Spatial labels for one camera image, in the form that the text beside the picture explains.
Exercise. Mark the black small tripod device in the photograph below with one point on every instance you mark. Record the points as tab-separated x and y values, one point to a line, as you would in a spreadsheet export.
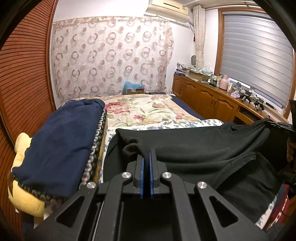
246	96
260	104

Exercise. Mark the pink tissue box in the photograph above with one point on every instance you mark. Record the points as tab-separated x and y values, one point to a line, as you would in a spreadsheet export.
236	94

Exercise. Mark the person's right hand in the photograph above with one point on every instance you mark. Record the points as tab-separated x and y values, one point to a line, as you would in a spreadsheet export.
291	150

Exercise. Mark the black t-shirt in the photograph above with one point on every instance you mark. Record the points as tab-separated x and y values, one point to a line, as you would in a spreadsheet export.
196	150

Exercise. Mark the blue floral quilt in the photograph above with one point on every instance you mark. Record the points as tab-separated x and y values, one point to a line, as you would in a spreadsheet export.
185	124

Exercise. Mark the white air conditioner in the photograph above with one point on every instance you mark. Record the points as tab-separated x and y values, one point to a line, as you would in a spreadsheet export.
168	10

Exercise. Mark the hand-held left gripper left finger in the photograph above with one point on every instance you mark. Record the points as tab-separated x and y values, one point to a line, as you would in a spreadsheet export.
141	176

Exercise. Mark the wooden slatted headboard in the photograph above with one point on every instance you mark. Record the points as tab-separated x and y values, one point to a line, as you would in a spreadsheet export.
25	81

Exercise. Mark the wooden cabinet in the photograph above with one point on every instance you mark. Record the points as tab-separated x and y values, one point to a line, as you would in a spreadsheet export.
208	95

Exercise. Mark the green capped bottle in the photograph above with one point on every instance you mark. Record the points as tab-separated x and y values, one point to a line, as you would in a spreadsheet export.
238	88

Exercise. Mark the circle patterned curtain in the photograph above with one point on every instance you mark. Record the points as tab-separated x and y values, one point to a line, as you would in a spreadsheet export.
104	58

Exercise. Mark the yellow plush toy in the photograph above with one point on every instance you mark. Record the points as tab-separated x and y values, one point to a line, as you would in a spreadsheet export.
25	199

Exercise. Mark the circle patterned folded blanket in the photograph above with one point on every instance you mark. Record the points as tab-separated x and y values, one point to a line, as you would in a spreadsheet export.
99	139

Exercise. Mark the red patterned cloth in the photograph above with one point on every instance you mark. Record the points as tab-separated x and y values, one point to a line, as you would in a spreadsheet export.
281	204

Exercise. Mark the black flat box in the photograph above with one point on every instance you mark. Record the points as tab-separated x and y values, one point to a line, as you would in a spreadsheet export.
157	93

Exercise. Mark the pink floral bedspread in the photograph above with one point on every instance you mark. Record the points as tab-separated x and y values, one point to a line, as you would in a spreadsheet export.
143	109

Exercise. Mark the small white fan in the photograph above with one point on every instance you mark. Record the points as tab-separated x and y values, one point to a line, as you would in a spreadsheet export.
195	60

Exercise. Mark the pile of papers and clutter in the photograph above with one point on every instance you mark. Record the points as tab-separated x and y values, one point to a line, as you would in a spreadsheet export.
194	74

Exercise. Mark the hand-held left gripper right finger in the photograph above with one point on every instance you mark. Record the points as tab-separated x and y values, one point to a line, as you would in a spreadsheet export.
152	176

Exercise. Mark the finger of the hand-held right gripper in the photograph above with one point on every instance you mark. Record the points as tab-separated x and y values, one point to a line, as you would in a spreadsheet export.
283	127

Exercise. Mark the blue plastic bag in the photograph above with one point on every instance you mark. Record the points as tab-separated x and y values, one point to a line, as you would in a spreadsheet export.
131	84

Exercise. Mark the navy bed sheet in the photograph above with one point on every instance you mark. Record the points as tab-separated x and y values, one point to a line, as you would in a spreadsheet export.
185	106

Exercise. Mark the pink thermos jug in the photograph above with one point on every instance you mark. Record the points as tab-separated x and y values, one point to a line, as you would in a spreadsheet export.
223	83

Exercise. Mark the cardboard box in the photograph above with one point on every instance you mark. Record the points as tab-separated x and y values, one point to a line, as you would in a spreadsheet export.
136	91

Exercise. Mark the grey window blind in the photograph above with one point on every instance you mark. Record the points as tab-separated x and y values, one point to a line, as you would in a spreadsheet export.
259	53

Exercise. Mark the navy folded cloth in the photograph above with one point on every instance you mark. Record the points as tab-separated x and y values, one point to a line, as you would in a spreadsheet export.
57	143

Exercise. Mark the beige tied curtain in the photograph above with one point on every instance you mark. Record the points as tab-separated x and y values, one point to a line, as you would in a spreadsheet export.
198	34

